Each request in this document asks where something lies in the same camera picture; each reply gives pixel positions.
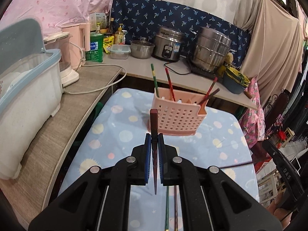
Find blue and yellow bowls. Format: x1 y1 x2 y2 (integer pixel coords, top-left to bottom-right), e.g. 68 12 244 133
217 65 250 94

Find white carton box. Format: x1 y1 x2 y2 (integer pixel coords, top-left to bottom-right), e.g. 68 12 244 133
89 12 107 31

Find pink electric kettle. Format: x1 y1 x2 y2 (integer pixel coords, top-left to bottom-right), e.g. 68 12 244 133
61 23 90 70

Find pink perforated utensil basket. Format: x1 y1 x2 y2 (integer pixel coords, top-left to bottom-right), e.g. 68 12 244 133
151 88 207 136

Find green chopstick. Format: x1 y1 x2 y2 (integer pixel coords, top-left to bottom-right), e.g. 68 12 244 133
164 186 170 231
151 63 160 98

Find pink dotted curtain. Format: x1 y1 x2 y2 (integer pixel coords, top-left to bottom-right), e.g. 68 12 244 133
1 0 111 35

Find navy floral backsplash cloth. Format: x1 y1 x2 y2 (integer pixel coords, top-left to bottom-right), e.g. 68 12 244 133
111 0 251 67

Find white dish rack bin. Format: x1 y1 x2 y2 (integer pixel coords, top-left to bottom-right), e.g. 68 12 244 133
1 49 63 180

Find white blender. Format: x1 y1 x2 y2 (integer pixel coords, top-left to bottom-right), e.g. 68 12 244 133
43 31 79 87

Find grey kitchen counter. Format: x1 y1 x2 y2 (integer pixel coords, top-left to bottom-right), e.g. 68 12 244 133
102 53 258 111

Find dark red chopstick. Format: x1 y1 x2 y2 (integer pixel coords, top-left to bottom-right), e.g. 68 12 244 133
150 109 158 194

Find pink floral hanging garment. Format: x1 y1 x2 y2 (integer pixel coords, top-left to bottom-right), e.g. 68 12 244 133
239 77 265 149

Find yellow seasoning packet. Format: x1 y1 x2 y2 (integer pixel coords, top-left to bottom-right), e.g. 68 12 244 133
103 35 114 54

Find green detergent bottle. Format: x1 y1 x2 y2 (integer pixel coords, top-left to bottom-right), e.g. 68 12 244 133
86 32 103 63

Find steel rice cooker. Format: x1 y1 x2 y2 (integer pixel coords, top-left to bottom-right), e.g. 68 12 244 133
152 26 185 62

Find clear food storage container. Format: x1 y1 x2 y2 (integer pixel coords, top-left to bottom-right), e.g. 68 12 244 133
110 44 131 59

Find black induction cooktop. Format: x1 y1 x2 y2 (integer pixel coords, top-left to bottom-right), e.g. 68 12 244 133
185 58 223 84

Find bright red chopstick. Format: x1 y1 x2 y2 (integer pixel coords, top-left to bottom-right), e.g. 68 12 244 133
165 67 176 102

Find grey-blue dish rack lid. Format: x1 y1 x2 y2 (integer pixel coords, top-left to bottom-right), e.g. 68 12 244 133
0 18 45 73

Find wooden side shelf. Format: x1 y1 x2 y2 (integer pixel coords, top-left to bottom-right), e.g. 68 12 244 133
1 66 124 230

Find large stacked steel steamer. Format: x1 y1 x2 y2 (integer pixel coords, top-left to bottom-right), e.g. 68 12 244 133
191 27 232 73

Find small steel lidded pot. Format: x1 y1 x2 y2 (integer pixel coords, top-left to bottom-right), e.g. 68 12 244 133
131 37 155 59

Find dark plum chopstick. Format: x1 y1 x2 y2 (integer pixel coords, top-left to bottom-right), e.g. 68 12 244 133
220 161 254 169

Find white power cord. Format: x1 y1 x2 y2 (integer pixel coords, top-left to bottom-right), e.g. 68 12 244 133
63 42 127 95

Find floral white plate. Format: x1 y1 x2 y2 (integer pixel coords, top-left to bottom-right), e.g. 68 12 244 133
1 69 32 98

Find maroon chopstick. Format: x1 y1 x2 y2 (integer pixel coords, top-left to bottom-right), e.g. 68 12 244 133
174 186 178 231

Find beige hanging curtain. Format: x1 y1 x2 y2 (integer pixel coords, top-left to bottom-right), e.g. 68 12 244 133
234 0 304 105

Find yellow oil bottle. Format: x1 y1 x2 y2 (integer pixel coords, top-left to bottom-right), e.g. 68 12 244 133
114 23 125 44

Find black power cord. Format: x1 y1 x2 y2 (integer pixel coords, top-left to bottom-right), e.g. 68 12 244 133
164 58 192 76

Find brown chopstick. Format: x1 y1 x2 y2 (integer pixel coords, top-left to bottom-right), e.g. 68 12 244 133
199 88 220 105

